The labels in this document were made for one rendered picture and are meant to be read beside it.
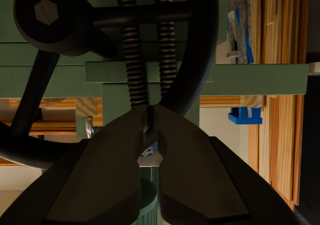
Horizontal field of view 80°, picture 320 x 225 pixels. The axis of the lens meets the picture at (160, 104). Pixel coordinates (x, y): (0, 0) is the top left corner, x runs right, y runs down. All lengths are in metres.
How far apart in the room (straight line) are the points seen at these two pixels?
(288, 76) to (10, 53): 0.52
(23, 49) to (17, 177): 3.71
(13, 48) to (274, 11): 1.62
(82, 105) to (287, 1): 1.60
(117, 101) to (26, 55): 0.21
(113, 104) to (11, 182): 3.94
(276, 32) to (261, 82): 1.35
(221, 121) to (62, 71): 2.82
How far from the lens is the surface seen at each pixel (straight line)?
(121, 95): 0.27
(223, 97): 0.55
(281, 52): 1.76
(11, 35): 0.45
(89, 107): 0.41
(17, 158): 0.23
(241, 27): 1.22
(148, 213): 0.59
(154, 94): 0.27
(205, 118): 3.01
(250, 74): 0.41
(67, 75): 0.40
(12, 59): 0.45
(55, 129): 2.86
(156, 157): 0.31
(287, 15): 1.75
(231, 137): 3.20
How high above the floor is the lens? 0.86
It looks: 9 degrees up
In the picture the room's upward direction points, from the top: 179 degrees clockwise
